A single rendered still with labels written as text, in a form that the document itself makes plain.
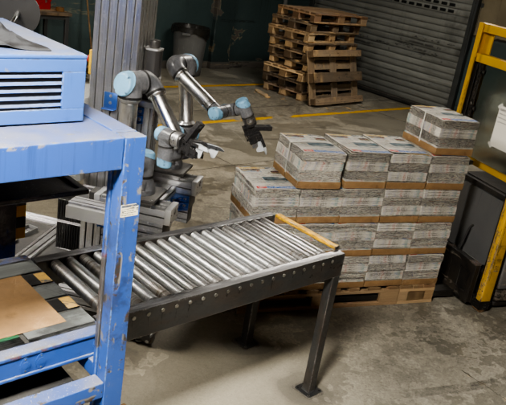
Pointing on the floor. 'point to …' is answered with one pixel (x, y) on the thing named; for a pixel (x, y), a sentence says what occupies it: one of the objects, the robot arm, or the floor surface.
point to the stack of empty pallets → (304, 35)
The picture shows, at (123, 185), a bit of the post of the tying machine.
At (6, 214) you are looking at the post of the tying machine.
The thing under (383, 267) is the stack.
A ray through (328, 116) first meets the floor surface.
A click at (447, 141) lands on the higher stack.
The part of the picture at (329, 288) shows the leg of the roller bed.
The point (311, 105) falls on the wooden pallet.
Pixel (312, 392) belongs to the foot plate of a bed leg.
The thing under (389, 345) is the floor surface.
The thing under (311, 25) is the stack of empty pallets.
